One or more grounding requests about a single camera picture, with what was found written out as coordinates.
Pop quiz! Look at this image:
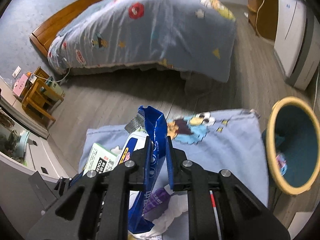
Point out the yellow rimmed teal bin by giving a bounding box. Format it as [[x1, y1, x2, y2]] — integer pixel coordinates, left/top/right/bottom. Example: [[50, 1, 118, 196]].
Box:
[[261, 96, 320, 196]]

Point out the purple wrapper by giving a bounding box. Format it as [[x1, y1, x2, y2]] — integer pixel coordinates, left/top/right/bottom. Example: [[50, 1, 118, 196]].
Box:
[[144, 187, 173, 217]]

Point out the pink card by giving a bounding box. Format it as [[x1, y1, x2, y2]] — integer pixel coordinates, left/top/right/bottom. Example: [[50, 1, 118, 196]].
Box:
[[12, 76, 28, 96]]

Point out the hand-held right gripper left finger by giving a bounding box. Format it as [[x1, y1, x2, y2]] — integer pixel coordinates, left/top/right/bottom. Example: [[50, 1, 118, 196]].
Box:
[[26, 136, 153, 240]]

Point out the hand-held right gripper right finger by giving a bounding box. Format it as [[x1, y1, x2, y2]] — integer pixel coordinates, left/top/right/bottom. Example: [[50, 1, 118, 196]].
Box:
[[166, 136, 292, 240]]

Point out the printed blue blanket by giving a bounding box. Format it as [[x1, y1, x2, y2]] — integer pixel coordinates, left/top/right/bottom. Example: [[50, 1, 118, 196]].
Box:
[[79, 108, 270, 240]]

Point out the blue white wipes packet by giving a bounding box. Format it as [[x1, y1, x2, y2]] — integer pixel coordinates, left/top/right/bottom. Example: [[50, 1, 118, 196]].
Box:
[[116, 105, 168, 233]]

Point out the white low cabinet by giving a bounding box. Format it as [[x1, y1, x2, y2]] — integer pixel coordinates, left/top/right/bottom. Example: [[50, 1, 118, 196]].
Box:
[[0, 77, 69, 180]]

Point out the large crumpled white tissue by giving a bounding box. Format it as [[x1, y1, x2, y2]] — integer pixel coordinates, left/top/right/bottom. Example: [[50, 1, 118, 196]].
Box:
[[150, 194, 190, 234]]

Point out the bed with cartoon quilt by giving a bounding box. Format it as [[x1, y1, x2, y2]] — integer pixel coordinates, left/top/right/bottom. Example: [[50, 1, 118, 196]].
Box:
[[47, 0, 237, 83]]

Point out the red white stick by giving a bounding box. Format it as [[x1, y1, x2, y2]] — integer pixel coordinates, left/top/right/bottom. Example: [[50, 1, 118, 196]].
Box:
[[209, 190, 223, 240]]

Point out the wooden chair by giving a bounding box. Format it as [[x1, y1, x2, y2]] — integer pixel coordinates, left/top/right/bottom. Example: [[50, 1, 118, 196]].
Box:
[[21, 79, 65, 128]]

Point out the white appliance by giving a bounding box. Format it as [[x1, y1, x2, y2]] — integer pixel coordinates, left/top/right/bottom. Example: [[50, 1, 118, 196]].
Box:
[[273, 0, 320, 91]]

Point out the pink packet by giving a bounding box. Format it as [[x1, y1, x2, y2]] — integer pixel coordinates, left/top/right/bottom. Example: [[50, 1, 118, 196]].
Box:
[[275, 152, 288, 176]]

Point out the wooden nightstand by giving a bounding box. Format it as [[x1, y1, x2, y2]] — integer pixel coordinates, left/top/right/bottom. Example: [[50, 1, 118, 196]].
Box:
[[32, 66, 52, 80]]

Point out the green white box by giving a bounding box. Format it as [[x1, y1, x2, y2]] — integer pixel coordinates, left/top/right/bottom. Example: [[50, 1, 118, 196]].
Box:
[[83, 142, 118, 178]]

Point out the wooden bed headboard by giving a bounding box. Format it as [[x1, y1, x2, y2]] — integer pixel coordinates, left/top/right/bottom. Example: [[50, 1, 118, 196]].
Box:
[[29, 0, 109, 58]]

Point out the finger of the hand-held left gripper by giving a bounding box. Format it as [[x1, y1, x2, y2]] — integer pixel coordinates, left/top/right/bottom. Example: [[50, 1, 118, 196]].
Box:
[[28, 171, 59, 215], [54, 172, 87, 197]]

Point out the wooden cabinet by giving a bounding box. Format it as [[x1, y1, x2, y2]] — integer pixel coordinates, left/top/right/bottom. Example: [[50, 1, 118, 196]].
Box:
[[246, 0, 279, 46]]

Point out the crinkled silver foil bag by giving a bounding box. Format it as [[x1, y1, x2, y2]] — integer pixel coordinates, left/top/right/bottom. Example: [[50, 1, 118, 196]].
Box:
[[124, 112, 147, 133]]

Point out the pale green bucket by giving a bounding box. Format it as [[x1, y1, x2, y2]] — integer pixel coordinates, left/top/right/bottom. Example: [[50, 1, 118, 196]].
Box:
[[46, 81, 66, 102]]

